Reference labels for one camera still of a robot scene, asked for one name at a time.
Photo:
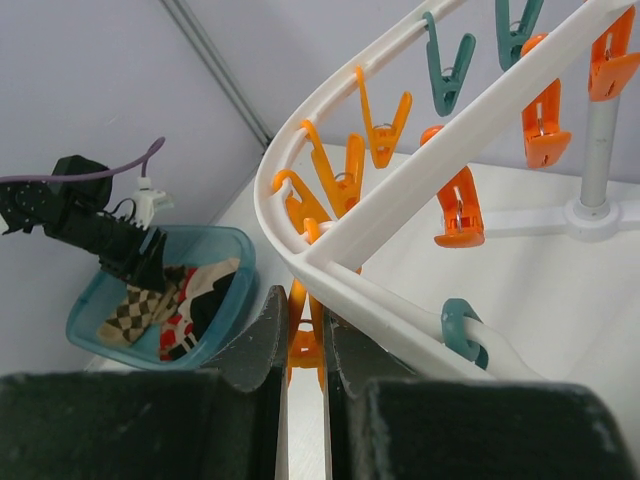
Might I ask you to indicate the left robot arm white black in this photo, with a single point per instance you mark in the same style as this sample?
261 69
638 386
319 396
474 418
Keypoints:
26 204

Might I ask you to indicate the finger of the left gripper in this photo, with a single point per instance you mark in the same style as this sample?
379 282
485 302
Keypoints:
147 271

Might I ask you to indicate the white round clip hanger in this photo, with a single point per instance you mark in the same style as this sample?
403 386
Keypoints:
328 266

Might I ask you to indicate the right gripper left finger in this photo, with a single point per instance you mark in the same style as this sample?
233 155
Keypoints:
224 420

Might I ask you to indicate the teal plastic basket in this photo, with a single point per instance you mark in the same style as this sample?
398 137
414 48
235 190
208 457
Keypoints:
188 246

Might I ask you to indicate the orange clothes peg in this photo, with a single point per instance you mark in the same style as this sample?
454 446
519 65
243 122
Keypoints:
343 190
305 332

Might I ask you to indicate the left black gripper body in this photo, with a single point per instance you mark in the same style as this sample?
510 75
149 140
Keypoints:
116 242

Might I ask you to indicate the brown checkered sock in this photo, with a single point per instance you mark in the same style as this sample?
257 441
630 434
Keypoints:
142 308

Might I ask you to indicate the beige sock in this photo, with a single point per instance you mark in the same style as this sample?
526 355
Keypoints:
204 275

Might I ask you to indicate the black striped sock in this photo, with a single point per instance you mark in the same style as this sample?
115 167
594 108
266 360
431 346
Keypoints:
205 305

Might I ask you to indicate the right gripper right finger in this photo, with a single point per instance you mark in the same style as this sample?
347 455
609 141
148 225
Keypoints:
385 421

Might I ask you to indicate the teal clothes peg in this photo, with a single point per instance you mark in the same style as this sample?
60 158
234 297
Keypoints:
453 325

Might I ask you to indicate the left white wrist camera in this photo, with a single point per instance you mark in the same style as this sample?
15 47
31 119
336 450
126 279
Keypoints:
148 201

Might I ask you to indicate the red white sock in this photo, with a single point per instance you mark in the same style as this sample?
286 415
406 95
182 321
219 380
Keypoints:
176 335

